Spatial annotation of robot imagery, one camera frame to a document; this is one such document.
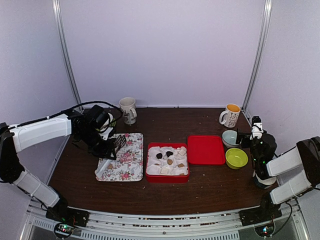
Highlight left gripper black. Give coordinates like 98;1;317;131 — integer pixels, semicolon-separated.
77;127;117;160

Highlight metal tongs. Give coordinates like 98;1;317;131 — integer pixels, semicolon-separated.
94;134;127;178

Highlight red box lid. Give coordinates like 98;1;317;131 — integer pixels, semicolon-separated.
187;135;226;166

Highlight white square chocolate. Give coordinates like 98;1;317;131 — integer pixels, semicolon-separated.
160;167;171;175
177;147;187;158

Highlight tan square chocolate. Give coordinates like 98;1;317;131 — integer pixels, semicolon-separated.
177;163;185;168

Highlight dark heart chocolate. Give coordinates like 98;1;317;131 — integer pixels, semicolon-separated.
166;151;173;158

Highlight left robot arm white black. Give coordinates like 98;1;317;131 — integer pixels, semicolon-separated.
0;104;119;222

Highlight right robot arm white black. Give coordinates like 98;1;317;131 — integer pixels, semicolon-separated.
236;125;320;221

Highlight light blue bowl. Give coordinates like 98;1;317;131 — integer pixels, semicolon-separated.
222;130;239;148

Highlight lime green bowl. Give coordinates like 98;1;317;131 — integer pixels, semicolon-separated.
225;148;249;170

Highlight white mug orange inside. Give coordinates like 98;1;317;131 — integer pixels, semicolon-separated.
218;103;241;128

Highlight green saucer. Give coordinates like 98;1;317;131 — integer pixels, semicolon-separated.
109;118;117;129

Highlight floral cream mug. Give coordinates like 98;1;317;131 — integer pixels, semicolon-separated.
119;97;138;125

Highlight dark blue white bowl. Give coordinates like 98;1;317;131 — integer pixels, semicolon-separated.
253;172;277;190

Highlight floral rectangular tray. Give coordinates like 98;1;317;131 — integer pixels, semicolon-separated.
95;133;144;182

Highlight red box base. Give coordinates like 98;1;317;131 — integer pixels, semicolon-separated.
145;142;190;184

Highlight white paper liners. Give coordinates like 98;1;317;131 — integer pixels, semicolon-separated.
146;146;189;176

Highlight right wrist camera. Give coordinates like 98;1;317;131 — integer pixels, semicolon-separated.
250;116;264;140

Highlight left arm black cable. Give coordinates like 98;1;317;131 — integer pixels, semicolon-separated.
7;100;125;131

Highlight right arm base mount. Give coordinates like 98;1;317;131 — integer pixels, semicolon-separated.
238;193;282;238

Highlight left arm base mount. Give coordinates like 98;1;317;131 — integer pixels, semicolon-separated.
41;193;90;240

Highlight left aluminium frame post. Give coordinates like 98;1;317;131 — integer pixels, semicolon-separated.
52;0;82;104

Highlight aluminium frame post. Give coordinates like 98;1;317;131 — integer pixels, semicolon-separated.
242;0;273;112
52;0;82;104

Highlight right aluminium frame post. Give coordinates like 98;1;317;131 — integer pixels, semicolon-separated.
242;0;273;112

